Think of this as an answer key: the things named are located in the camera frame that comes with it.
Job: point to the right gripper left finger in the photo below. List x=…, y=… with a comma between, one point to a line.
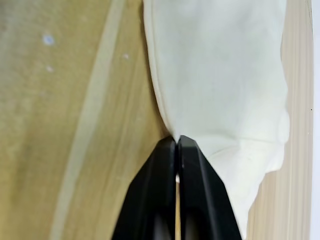
x=152, y=190

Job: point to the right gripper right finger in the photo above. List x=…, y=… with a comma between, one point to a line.
x=202, y=195

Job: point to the white T-shirt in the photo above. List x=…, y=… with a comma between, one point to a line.
x=215, y=75

